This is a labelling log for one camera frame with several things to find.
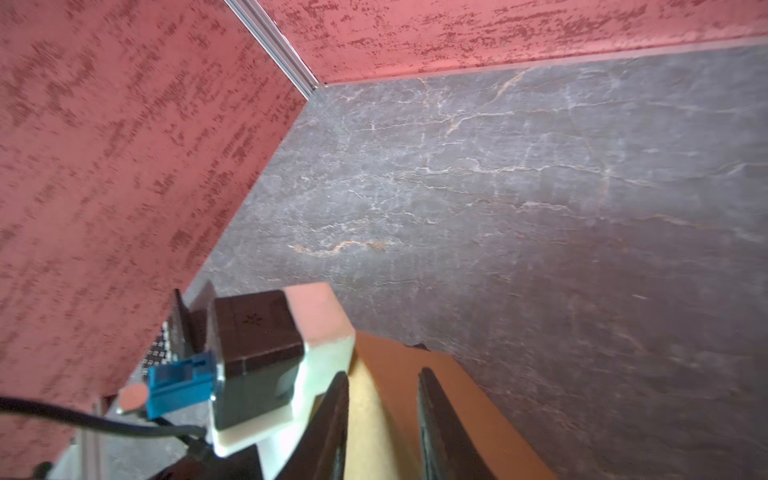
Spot brown cardboard box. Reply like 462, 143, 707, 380
344, 332, 555, 479

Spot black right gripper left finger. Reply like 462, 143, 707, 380
277, 371, 350, 480

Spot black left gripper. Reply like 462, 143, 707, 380
151, 446, 263, 480

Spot black left camera cable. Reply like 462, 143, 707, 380
0, 395, 208, 442

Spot left rear aluminium corner post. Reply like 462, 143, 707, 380
225, 0, 321, 99

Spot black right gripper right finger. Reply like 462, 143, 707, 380
417, 368, 495, 480

